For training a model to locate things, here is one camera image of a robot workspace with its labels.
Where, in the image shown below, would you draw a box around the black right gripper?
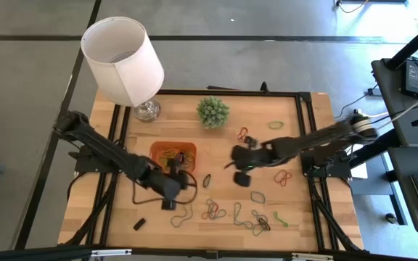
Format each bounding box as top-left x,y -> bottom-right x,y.
224,136 -> 279,189

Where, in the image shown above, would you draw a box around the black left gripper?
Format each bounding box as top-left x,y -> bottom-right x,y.
149,158 -> 192,211

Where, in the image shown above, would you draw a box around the teal rubber band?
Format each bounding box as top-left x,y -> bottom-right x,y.
232,202 -> 255,231
170,203 -> 194,228
250,191 -> 267,204
205,198 -> 228,220
250,209 -> 271,237

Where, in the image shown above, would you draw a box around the small black block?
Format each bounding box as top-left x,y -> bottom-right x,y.
132,217 -> 147,232

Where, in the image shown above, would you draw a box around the yellow rubber band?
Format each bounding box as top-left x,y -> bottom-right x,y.
157,147 -> 181,168

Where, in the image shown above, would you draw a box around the thin black rubber band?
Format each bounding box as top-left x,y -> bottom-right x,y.
257,216 -> 271,232

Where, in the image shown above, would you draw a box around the orange plastic bin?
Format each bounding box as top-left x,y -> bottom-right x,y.
149,141 -> 198,174

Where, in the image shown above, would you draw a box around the green plant in grey pot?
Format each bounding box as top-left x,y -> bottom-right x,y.
196,95 -> 231,130

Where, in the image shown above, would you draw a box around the white power strip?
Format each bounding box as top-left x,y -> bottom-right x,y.
352,109 -> 380,120

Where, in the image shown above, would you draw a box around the table lamp white shade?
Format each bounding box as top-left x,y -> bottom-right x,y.
80,16 -> 165,123

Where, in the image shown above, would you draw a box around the black desk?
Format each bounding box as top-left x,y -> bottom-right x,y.
371,57 -> 418,148
388,146 -> 418,235

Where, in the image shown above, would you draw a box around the black electronic device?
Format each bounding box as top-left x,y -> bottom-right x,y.
401,59 -> 418,99

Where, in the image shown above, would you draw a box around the black pole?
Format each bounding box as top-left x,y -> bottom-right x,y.
385,14 -> 418,70

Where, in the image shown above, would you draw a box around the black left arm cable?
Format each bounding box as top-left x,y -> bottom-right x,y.
131,170 -> 199,206

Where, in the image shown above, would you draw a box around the silver aluminium bracket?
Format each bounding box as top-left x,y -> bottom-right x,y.
90,249 -> 133,258
290,252 -> 334,261

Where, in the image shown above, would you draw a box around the black aluminium table frame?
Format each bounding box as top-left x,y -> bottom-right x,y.
0,86 -> 418,261

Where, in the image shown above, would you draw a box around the white cable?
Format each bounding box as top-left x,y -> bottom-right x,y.
374,86 -> 418,121

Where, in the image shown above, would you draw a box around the yellow floor cable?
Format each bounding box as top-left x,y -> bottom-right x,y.
335,0 -> 370,15

